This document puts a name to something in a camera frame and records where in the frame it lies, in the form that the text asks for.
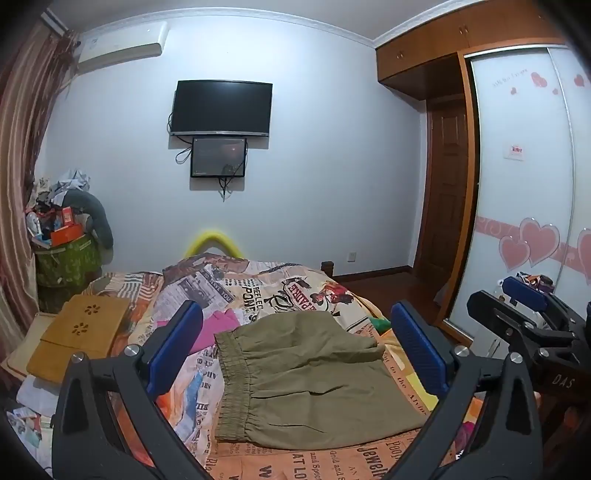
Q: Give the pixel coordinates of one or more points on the white air conditioner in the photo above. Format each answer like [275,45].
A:
[122,44]

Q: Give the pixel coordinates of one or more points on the pile of papers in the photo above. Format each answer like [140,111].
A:
[27,424]

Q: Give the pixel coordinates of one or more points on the black wall television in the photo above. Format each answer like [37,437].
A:
[221,108]

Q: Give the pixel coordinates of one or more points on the yellow curved foam tube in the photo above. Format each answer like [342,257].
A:
[214,240]

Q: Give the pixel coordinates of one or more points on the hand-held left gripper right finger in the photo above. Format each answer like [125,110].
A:
[418,348]

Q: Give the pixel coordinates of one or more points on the pile of clothes and clutter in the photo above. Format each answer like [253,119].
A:
[55,198]

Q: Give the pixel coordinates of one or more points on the wardrobe with heart-print doors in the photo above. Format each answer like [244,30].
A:
[521,152]

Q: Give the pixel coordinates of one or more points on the yellow wooden lap board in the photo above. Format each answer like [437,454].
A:
[78,339]

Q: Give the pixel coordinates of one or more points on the orange box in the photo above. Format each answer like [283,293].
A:
[67,235]

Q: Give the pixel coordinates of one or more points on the small black wall monitor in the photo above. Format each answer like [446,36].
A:
[217,157]

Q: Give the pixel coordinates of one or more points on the small white sticker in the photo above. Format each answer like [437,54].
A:
[514,151]

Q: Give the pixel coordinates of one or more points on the olive green pants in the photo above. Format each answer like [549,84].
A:
[318,374]

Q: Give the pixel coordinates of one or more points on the green cloth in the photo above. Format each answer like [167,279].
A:
[381,324]

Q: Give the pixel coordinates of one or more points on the pink cloth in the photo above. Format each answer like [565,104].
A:
[217,330]

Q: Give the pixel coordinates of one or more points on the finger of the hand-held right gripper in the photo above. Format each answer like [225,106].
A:
[524,288]
[489,309]

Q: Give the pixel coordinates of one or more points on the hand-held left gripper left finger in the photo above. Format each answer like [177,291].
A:
[178,344]

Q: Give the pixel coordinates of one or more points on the dark wooden bed post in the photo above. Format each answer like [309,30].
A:
[327,267]

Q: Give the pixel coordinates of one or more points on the printed bed blanket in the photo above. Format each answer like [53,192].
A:
[295,286]

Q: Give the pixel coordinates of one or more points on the striped pink curtain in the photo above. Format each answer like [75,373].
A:
[23,147]

